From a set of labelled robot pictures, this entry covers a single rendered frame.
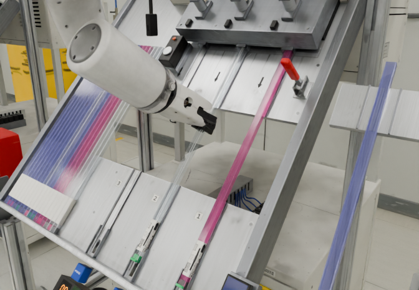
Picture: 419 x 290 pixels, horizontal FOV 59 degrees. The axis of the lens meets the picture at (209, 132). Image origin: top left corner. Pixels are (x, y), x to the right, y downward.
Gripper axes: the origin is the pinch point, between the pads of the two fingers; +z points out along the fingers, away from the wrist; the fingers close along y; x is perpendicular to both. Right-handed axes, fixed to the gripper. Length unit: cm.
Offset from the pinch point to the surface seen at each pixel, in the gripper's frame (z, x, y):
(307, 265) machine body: 30.4, 20.4, -19.3
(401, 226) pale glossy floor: 185, -9, -20
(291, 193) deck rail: 2.8, 8.0, -21.1
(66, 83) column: 151, -44, 294
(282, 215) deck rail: 2.1, 12.2, -21.0
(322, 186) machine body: 65, -3, -7
